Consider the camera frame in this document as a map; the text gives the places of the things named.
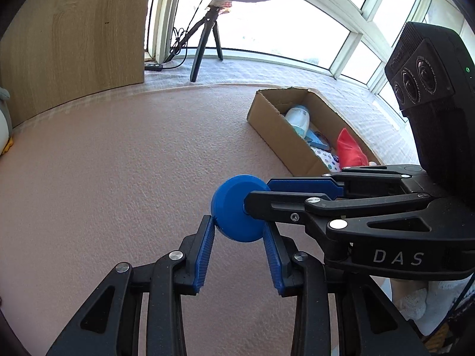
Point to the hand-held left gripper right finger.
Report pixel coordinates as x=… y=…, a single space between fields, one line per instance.
x=274 y=263

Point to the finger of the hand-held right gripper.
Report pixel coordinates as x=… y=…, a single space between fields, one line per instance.
x=278 y=204
x=304 y=186

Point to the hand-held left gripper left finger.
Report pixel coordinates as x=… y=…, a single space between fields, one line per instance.
x=204 y=256

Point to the star print tissue pack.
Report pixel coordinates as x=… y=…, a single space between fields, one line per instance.
x=326 y=157

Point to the blue round jar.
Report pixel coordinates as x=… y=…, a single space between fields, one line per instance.
x=233 y=207

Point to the blue rectangular case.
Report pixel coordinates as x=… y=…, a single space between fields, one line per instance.
x=317 y=141

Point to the cardboard box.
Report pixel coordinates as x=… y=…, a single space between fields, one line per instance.
x=282 y=141

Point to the red cloth bag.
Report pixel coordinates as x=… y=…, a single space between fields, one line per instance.
x=349 y=148

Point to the white lotion bottle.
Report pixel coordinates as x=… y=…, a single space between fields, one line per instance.
x=298 y=118

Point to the person's right hand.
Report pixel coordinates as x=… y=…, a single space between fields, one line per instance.
x=438 y=304

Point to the black tripod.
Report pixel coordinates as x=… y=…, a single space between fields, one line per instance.
x=196 y=63

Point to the black power strip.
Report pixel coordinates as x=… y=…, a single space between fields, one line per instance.
x=153 y=67

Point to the grey penguin plush toy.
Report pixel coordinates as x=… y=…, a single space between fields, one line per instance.
x=3 y=126

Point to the large wooden board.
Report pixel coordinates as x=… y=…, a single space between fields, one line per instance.
x=74 y=37

